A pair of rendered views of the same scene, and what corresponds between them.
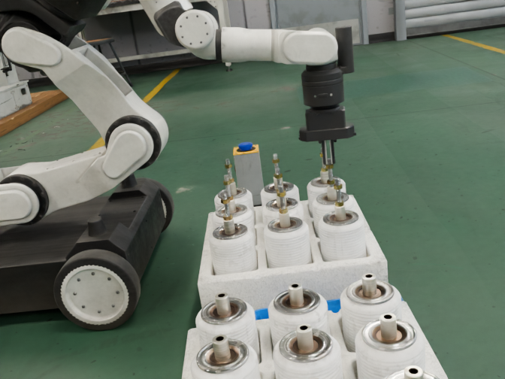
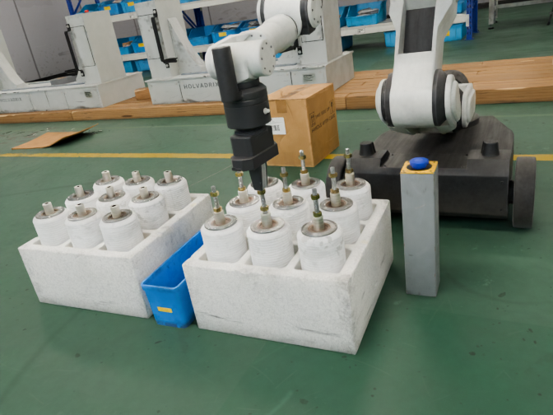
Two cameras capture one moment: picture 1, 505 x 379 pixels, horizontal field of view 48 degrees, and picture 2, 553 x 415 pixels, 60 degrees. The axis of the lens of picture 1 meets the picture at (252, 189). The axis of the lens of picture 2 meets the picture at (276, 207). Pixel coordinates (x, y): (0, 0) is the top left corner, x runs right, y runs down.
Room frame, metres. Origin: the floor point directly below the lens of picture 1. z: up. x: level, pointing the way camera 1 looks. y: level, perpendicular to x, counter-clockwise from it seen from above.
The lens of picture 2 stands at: (1.64, -1.02, 0.70)
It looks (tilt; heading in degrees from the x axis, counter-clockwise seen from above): 23 degrees down; 116
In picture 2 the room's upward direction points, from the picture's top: 9 degrees counter-clockwise
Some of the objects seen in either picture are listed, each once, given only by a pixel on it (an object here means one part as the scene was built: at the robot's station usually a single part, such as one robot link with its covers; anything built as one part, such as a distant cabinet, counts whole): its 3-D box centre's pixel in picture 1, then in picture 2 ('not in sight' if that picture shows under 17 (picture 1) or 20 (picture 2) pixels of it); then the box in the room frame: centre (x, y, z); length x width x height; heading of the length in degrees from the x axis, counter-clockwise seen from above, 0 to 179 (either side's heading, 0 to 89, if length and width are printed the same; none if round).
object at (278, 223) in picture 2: (332, 198); (267, 225); (1.22, -0.18, 0.25); 0.08 x 0.08 x 0.01
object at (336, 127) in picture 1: (325, 110); (252, 132); (1.22, -0.18, 0.46); 0.13 x 0.10 x 0.12; 80
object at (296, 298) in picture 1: (295, 295); (144, 193); (0.79, -0.05, 0.26); 0.02 x 0.02 x 0.03
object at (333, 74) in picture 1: (325, 56); (241, 74); (1.22, -0.19, 0.57); 0.11 x 0.11 x 0.11; 86
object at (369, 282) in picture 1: (369, 285); (115, 211); (0.79, -0.16, 0.26); 0.02 x 0.02 x 0.03
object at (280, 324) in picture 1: (302, 349); (153, 226); (0.79, -0.05, 0.16); 0.10 x 0.10 x 0.18
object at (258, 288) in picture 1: (289, 266); (297, 261); (1.22, -0.06, 0.09); 0.39 x 0.39 x 0.18; 88
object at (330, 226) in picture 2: (325, 181); (318, 228); (1.33, -0.18, 0.25); 0.08 x 0.08 x 0.01
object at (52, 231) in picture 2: not in sight; (61, 242); (0.55, -0.16, 0.16); 0.10 x 0.10 x 0.18
